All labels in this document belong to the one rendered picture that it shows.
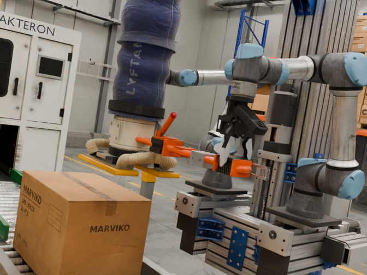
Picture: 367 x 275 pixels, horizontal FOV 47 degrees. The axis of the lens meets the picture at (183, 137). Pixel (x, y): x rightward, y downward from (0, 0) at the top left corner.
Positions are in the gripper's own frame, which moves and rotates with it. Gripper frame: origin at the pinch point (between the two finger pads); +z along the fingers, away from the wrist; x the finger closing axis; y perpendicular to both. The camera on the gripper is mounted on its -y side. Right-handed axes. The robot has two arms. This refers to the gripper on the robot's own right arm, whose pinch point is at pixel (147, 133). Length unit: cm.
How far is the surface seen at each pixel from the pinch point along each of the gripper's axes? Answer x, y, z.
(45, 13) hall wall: 215, -877, -197
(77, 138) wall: 343, -873, 99
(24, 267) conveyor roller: -47, -11, 69
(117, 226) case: -21, 22, 40
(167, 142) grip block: -29, 59, -2
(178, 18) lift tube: -20, 40, -49
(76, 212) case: -41, 22, 33
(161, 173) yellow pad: -20, 47, 11
